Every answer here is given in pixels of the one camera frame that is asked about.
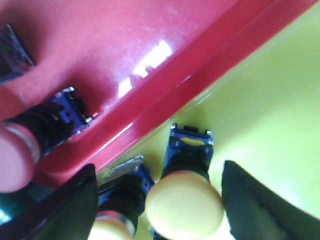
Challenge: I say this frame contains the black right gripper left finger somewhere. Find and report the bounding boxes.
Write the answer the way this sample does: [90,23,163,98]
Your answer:
[0,163,98,240]

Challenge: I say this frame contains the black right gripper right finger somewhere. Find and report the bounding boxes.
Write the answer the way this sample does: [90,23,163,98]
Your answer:
[221,160,320,240]

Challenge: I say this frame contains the yellow mushroom button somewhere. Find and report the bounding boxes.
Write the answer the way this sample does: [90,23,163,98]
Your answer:
[88,154,155,240]
[145,123,224,240]

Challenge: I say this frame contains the green conveyor belt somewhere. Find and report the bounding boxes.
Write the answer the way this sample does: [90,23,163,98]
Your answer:
[0,182,56,225]

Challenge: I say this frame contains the yellow plastic tray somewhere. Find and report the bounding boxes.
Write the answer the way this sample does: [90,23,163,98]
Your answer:
[94,4,320,240]

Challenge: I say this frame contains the red orange object at edge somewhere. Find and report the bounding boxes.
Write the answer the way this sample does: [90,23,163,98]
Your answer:
[0,0,319,192]

